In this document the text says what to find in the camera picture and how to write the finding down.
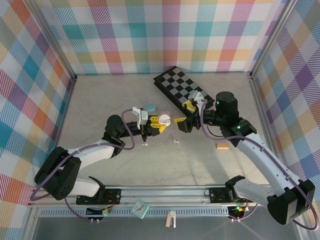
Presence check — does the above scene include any white round earbud charging case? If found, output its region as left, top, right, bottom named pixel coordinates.
left=159, top=113, right=172, bottom=128

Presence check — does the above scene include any black folding chessboard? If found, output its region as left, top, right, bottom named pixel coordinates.
left=153, top=66, right=216, bottom=121

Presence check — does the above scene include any teal square clock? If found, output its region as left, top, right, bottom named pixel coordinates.
left=131, top=199, right=150, bottom=220

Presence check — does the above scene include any small controller board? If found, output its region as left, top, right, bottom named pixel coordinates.
left=228, top=204, right=248, bottom=218
left=86, top=206, right=113, bottom=217

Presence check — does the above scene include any pink and white tag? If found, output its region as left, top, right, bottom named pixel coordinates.
left=165, top=210, right=177, bottom=229

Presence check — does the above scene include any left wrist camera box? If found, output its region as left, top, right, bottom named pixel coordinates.
left=131, top=106, right=150, bottom=126

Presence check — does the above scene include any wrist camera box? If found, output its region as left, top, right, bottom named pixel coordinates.
left=189, top=90, right=208, bottom=109
left=131, top=106, right=150, bottom=126

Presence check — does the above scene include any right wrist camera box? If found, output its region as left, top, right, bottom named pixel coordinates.
left=189, top=90, right=208, bottom=109

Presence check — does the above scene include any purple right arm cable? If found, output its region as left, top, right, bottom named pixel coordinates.
left=199, top=99, right=320, bottom=231

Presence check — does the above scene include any aluminium side rail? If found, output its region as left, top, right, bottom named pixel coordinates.
left=249, top=74, right=278, bottom=158

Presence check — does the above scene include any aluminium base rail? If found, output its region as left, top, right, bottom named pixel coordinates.
left=26, top=184, right=270, bottom=208

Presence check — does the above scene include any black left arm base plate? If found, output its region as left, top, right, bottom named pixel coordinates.
left=75, top=187, right=123, bottom=206

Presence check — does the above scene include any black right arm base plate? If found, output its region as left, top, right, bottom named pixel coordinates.
left=208, top=186, right=251, bottom=204

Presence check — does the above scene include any aluminium corner post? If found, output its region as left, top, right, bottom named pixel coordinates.
left=23, top=0, right=77, bottom=82
left=249, top=0, right=301, bottom=77

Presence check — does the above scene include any slotted grey cable duct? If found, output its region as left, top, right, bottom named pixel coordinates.
left=39, top=208, right=231, bottom=218

